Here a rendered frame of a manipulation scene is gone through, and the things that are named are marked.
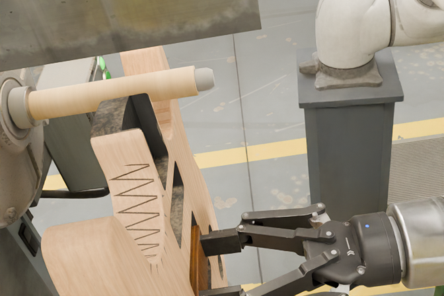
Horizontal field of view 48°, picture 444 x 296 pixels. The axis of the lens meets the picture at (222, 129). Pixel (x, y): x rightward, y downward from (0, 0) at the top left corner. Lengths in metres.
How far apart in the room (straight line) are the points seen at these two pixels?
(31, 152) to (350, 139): 1.04
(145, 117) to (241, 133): 1.91
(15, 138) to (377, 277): 0.41
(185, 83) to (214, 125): 1.93
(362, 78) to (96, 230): 1.18
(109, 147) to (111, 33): 0.12
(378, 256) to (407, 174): 1.63
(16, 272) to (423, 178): 1.62
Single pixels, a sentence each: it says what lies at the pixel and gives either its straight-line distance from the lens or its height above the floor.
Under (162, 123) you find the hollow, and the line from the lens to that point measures 0.55.
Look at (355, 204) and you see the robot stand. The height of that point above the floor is 0.26.
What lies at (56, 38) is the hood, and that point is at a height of 1.40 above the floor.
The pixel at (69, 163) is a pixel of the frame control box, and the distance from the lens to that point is 0.91.
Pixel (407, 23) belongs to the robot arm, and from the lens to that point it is 1.34.
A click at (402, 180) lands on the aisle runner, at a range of 2.14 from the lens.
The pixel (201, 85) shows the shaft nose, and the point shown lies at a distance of 0.53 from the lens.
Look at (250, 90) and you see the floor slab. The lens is 2.64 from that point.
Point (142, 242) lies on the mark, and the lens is 0.43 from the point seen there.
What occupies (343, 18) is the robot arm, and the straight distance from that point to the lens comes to 1.32.
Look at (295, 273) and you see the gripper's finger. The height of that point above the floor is 1.10.
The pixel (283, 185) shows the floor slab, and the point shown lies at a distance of 2.12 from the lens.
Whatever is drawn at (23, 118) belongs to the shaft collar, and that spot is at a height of 1.25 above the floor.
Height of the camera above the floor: 1.55
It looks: 40 degrees down
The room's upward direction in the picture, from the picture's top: 12 degrees counter-clockwise
